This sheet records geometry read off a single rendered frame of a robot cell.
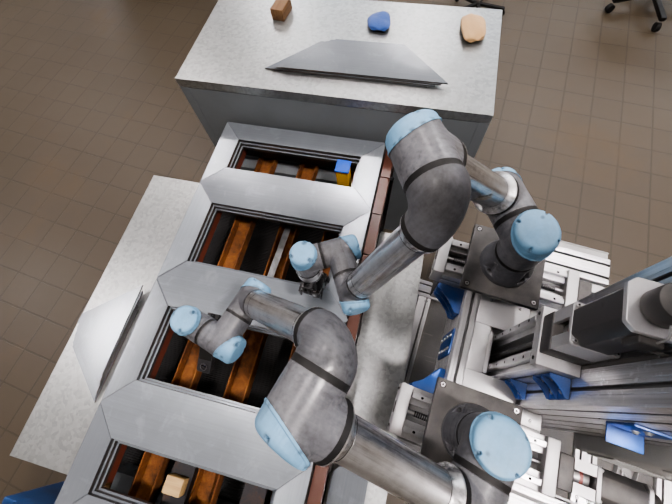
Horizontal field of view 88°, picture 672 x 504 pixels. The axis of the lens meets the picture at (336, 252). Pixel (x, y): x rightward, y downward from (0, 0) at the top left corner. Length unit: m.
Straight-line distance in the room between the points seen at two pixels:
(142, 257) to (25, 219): 1.80
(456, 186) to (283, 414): 0.46
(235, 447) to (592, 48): 3.66
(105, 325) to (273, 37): 1.39
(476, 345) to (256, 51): 1.46
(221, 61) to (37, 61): 3.03
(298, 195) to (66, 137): 2.58
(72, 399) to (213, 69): 1.41
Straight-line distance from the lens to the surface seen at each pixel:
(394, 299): 1.44
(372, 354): 1.40
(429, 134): 0.67
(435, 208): 0.62
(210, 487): 1.51
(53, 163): 3.59
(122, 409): 1.44
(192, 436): 1.33
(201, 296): 1.39
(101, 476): 1.50
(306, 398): 0.59
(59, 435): 1.71
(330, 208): 1.40
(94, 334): 1.65
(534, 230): 0.99
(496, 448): 0.84
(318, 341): 0.61
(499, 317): 1.22
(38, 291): 3.04
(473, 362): 1.17
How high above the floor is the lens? 2.07
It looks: 66 degrees down
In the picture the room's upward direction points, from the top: 11 degrees counter-clockwise
